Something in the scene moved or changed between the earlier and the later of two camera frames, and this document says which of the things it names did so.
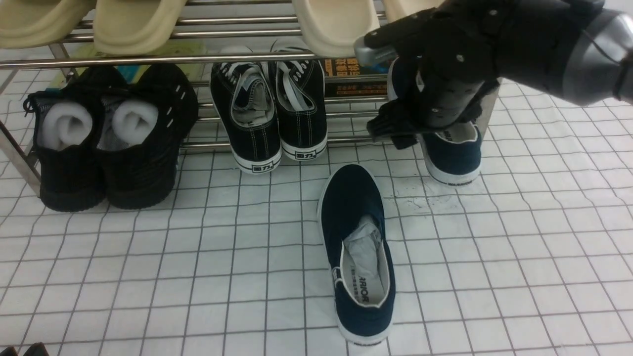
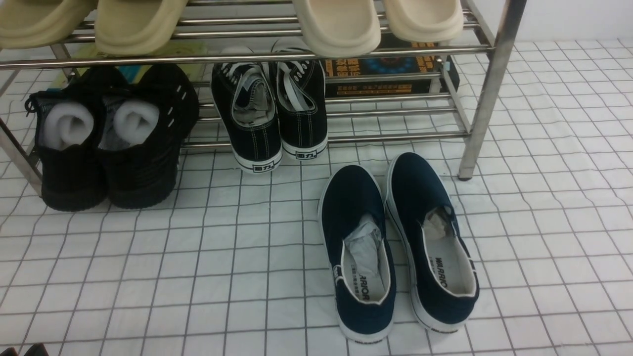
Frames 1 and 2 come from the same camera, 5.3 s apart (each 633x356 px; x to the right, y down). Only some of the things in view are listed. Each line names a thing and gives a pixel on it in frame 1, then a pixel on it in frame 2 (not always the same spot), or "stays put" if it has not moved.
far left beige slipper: [29, 23] stays put
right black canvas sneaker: [301, 90] stays put
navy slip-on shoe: [355, 236] stays put
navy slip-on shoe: [453, 154] → [442, 277]
